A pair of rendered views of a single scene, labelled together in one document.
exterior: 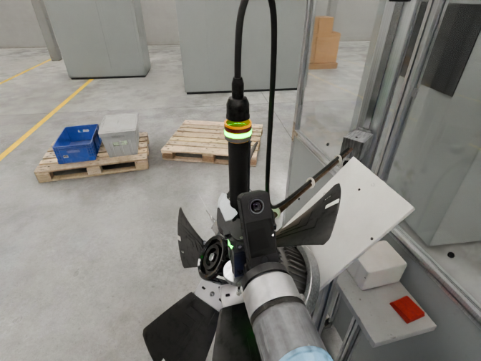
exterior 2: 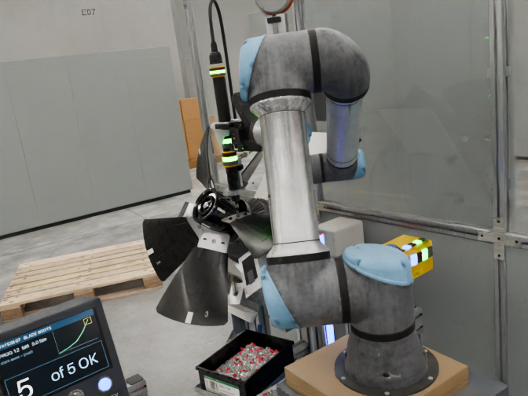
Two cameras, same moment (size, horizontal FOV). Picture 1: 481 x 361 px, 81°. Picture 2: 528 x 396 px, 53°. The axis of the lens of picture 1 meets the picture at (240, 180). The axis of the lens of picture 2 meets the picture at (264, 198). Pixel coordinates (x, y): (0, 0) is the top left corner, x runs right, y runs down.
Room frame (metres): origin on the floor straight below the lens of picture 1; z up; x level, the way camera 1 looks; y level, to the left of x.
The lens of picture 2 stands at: (-1.01, 0.51, 1.61)
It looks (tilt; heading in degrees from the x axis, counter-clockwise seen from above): 14 degrees down; 337
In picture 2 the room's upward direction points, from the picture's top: 7 degrees counter-clockwise
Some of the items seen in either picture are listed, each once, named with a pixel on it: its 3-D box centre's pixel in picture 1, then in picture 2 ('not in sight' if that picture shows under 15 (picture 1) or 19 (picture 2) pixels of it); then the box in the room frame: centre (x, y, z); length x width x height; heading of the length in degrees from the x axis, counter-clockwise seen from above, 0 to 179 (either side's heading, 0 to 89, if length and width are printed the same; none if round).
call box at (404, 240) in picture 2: not in sight; (401, 262); (0.14, -0.37, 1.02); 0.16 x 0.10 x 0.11; 104
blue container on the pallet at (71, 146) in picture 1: (79, 142); not in sight; (3.11, 1.96, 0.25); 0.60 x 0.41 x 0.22; 15
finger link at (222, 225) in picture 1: (231, 223); (228, 126); (0.36, 0.02, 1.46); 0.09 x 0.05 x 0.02; 24
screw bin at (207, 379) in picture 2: not in sight; (247, 364); (0.19, 0.12, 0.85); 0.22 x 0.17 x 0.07; 119
